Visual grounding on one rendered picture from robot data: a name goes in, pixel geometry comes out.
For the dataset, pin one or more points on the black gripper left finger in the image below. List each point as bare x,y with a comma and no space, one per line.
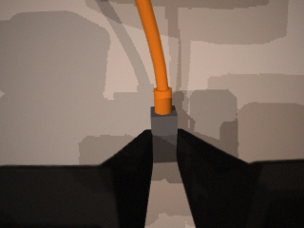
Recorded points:
111,196

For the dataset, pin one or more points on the grey plug with orange cable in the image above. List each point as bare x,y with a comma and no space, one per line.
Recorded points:
164,117

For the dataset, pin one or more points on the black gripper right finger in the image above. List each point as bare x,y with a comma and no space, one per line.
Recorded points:
226,192

